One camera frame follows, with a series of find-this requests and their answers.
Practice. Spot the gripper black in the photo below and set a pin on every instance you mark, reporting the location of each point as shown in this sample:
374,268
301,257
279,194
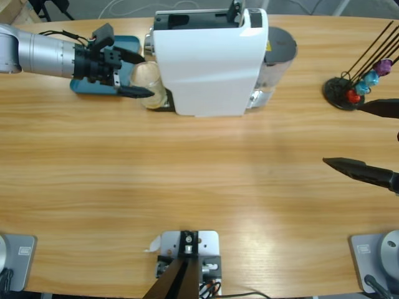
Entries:
395,182
90,65

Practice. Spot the clear glass cup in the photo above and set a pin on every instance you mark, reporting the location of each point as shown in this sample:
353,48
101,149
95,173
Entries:
146,74

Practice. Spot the silver grey machine lever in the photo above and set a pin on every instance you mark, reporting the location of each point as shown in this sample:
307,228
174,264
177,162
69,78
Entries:
233,12

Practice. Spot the red coffee capsule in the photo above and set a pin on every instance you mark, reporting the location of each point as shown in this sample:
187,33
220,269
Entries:
353,97

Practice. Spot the light blue coffee capsule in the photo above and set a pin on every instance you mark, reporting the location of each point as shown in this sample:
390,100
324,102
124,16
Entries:
361,88
371,78

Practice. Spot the purple coffee capsule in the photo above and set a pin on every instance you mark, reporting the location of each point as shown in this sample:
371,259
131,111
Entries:
382,67

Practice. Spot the white capsule coffee machine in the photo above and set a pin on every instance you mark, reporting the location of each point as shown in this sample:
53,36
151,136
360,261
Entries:
202,68

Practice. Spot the teal plastic tray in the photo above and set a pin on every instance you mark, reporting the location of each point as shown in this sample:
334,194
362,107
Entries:
93,88

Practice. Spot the black capsule holder with rods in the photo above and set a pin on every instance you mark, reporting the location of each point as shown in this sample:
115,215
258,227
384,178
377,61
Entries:
335,90

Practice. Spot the black chair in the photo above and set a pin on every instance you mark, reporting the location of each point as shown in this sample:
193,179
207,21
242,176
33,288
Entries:
45,11

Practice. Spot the wooden crate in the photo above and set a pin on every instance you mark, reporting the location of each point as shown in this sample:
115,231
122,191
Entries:
12,12

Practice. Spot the clear water tank dark lid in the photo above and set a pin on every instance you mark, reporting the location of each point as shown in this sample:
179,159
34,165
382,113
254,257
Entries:
280,43

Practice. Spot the white tape piece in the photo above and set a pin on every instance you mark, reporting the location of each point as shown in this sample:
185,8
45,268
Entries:
154,244

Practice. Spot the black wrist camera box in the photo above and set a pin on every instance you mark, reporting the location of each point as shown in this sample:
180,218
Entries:
103,35

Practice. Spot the grey base plate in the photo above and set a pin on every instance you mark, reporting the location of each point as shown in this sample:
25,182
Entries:
22,261
361,258

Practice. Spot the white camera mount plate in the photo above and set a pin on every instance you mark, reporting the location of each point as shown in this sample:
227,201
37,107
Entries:
209,243

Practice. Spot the black camera post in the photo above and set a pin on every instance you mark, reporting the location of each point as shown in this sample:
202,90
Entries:
180,280

